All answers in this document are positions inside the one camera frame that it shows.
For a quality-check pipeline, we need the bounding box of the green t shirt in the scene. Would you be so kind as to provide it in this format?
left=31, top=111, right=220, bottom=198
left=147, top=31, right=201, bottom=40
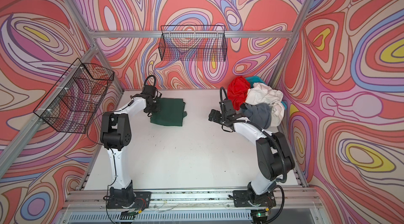
left=150, top=98, right=187, bottom=127

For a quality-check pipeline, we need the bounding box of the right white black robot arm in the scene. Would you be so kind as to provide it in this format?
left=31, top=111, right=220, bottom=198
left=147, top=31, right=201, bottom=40
left=208, top=100, right=295, bottom=207

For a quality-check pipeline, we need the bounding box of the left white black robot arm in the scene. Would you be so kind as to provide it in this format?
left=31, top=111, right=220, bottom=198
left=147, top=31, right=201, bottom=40
left=100, top=84, right=161, bottom=208

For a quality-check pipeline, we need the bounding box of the red t shirt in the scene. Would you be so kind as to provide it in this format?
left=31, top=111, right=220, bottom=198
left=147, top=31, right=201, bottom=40
left=227, top=76, right=250, bottom=110

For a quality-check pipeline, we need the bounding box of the grey t shirt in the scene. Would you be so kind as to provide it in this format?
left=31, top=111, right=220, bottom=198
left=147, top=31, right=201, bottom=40
left=241, top=103, right=271, bottom=129

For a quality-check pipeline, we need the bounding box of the white t shirt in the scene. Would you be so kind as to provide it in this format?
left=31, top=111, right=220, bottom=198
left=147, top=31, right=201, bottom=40
left=245, top=83, right=286, bottom=127

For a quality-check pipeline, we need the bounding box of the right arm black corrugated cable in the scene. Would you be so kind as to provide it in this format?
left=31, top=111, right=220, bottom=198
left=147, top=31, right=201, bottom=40
left=219, top=87, right=288, bottom=224

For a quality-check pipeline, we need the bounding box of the black wire basket back wall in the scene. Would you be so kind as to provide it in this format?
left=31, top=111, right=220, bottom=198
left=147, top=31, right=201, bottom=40
left=158, top=25, right=228, bottom=62

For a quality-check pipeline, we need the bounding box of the black wire basket wall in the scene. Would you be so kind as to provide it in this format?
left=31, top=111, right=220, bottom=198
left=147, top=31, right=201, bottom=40
left=33, top=59, right=115, bottom=134
left=158, top=25, right=228, bottom=62

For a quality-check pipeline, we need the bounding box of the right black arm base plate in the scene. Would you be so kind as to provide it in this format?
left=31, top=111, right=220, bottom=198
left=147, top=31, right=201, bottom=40
left=228, top=189, right=277, bottom=208

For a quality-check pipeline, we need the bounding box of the black wire basket left wall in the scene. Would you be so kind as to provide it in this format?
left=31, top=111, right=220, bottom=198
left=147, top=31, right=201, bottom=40
left=33, top=59, right=115, bottom=134

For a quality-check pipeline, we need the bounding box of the aluminium frame back beam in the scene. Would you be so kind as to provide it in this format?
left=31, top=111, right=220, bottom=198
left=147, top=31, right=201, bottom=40
left=89, top=30, right=292, bottom=38

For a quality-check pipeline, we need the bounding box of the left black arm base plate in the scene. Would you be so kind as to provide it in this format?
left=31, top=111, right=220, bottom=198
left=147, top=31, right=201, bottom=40
left=106, top=191, right=152, bottom=210

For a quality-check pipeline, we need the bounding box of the aluminium front rail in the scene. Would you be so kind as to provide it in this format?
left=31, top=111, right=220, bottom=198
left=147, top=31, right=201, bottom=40
left=53, top=187, right=331, bottom=224

